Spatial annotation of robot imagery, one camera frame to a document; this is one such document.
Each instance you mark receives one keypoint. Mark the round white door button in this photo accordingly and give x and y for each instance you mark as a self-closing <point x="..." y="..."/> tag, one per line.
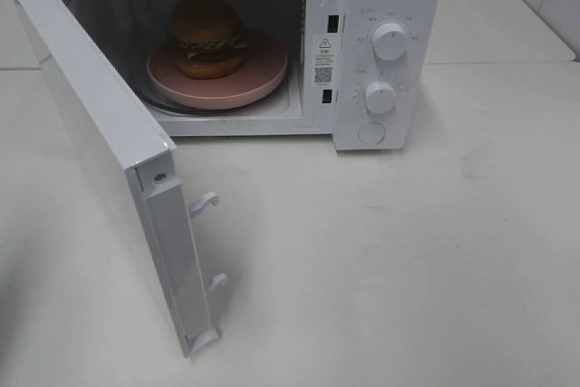
<point x="372" y="133"/>

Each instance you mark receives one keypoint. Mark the pink round plate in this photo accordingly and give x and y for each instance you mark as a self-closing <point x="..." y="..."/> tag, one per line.
<point x="261" y="47"/>

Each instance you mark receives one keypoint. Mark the white microwave door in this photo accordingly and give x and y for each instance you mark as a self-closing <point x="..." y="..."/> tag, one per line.
<point x="128" y="159"/>

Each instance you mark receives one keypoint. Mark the toy burger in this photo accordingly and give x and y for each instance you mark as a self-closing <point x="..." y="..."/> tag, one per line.
<point x="208" y="37"/>

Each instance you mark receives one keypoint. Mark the lower white dial knob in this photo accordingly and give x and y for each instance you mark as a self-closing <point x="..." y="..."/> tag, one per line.
<point x="379" y="97"/>

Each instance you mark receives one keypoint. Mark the white dial knob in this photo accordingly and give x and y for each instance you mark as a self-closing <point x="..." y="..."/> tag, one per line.
<point x="390" y="40"/>
<point x="379" y="97"/>

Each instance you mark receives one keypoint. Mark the white warning label sticker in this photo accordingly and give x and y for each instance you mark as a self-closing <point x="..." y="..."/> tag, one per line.
<point x="323" y="54"/>

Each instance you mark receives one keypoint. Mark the white microwave oven body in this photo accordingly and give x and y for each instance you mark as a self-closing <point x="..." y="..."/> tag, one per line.
<point x="125" y="31"/>

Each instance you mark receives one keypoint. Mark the upper white dial knob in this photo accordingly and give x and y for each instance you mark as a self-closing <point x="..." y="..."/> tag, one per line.
<point x="390" y="40"/>

